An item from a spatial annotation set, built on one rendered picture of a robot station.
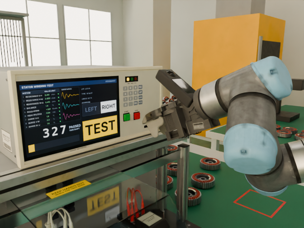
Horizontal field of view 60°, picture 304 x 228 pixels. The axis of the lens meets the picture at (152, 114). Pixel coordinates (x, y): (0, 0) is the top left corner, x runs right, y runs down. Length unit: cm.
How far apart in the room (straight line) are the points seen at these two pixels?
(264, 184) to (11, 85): 51
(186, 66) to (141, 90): 628
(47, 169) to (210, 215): 69
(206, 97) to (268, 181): 18
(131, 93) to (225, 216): 63
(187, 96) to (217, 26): 386
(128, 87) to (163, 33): 402
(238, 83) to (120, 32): 835
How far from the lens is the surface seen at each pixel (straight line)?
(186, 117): 58
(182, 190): 96
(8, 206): 67
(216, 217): 110
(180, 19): 723
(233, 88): 48
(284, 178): 53
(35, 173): 61
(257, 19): 411
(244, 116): 42
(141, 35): 474
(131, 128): 76
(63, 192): 61
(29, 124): 61
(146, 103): 79
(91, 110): 67
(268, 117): 43
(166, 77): 59
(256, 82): 46
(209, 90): 51
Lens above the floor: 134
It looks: 12 degrees down
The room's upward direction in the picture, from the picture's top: straight up
